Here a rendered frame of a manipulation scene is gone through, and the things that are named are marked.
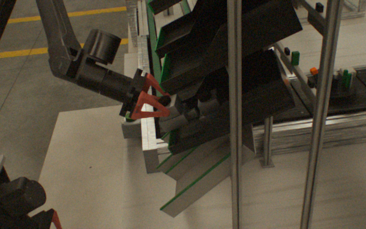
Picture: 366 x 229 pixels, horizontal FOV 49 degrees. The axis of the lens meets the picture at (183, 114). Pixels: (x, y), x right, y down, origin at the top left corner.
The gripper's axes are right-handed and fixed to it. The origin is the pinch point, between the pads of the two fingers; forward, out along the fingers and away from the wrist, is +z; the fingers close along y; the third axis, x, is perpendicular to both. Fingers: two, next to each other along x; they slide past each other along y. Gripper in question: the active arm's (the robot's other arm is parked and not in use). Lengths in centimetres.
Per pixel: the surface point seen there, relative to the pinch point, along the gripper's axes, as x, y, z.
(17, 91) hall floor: 207, 202, -105
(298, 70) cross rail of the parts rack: -15.3, 9.2, 23.8
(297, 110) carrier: 14, 41, 45
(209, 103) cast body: -5.7, -1.2, 7.5
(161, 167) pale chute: 25.9, 6.4, 6.3
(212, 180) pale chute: 9.9, -6.7, 15.6
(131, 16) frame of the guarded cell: 46, 115, -23
